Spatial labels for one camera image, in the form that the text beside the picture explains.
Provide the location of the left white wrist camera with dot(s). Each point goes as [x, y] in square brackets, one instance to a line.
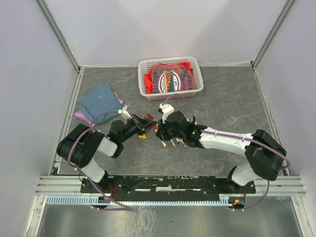
[124, 113]

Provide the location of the orange printed t-shirt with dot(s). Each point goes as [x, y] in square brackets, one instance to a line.
[164, 78]

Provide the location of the blue folded cloth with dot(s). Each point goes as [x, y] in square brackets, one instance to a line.
[101, 103]

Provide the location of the white plastic basket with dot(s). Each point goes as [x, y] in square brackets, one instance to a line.
[145, 65]

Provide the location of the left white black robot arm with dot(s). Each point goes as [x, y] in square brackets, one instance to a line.
[79, 147]

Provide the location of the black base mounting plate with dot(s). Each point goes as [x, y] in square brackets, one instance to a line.
[121, 186]

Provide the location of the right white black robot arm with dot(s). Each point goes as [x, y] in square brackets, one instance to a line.
[264, 155]

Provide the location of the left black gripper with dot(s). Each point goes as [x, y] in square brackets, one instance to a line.
[142, 125]

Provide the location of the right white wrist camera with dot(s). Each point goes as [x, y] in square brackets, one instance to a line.
[166, 109]

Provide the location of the pink folded cloth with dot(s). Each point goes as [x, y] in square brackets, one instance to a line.
[82, 116]

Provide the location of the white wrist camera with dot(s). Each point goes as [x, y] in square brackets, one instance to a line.
[166, 109]
[124, 113]

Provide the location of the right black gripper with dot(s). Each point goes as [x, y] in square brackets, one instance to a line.
[161, 131]

